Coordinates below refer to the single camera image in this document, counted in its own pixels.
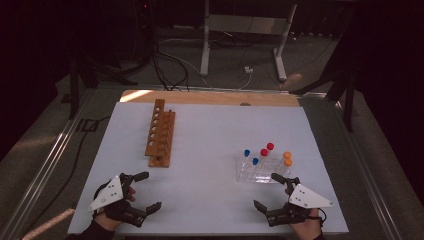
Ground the black tripod stand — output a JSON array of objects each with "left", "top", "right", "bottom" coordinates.
[{"left": 68, "top": 49, "right": 138, "bottom": 120}]

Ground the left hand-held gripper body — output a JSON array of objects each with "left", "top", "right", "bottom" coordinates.
[{"left": 88, "top": 172, "right": 148, "bottom": 228}]

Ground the long black floor cable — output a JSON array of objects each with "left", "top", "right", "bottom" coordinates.
[{"left": 29, "top": 114, "right": 112, "bottom": 233}]

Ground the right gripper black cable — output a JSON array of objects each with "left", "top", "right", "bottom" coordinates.
[{"left": 308, "top": 208, "right": 325, "bottom": 228}]

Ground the wooden test tube rack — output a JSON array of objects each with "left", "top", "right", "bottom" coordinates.
[{"left": 144, "top": 98, "right": 177, "bottom": 169}]

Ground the black floor cable bundle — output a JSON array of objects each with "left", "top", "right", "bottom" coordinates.
[{"left": 150, "top": 43, "right": 190, "bottom": 92}]

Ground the orange capped test tube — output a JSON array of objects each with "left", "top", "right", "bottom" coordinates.
[
  {"left": 279, "top": 158, "right": 294, "bottom": 178},
  {"left": 279, "top": 151, "right": 293, "bottom": 169}
]

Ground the white floor cable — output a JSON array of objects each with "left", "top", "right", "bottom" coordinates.
[{"left": 159, "top": 37, "right": 253, "bottom": 91}]

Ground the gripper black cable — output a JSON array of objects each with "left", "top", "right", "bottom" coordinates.
[
  {"left": 93, "top": 185, "right": 108, "bottom": 204},
  {"left": 308, "top": 208, "right": 325, "bottom": 228}
]

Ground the blue capped test tube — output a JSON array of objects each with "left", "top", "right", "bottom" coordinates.
[
  {"left": 250, "top": 157, "right": 260, "bottom": 178},
  {"left": 241, "top": 149, "right": 252, "bottom": 173}
]

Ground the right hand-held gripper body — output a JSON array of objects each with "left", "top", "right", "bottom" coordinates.
[{"left": 265, "top": 176, "right": 335, "bottom": 228}]

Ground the aluminium floor rail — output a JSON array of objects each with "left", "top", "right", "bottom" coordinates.
[
  {"left": 299, "top": 91, "right": 404, "bottom": 240},
  {"left": 0, "top": 89, "right": 96, "bottom": 240}
]

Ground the folding table in background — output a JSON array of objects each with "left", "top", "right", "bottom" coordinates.
[{"left": 199, "top": 0, "right": 298, "bottom": 82}]

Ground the white table cover sheet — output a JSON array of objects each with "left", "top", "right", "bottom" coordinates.
[{"left": 67, "top": 101, "right": 349, "bottom": 235}]

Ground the red capped test tube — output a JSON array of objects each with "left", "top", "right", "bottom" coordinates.
[
  {"left": 264, "top": 142, "right": 275, "bottom": 164},
  {"left": 258, "top": 148, "right": 269, "bottom": 171}
]

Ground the person's right hand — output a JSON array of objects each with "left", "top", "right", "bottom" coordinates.
[{"left": 288, "top": 207, "right": 325, "bottom": 240}]

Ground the black stand with angled legs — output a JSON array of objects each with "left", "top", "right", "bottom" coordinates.
[{"left": 289, "top": 49, "right": 358, "bottom": 133}]

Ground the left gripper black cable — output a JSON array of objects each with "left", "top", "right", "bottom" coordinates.
[{"left": 93, "top": 185, "right": 108, "bottom": 204}]

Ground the person's left hand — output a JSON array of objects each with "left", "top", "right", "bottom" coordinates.
[{"left": 94, "top": 185, "right": 138, "bottom": 232}]

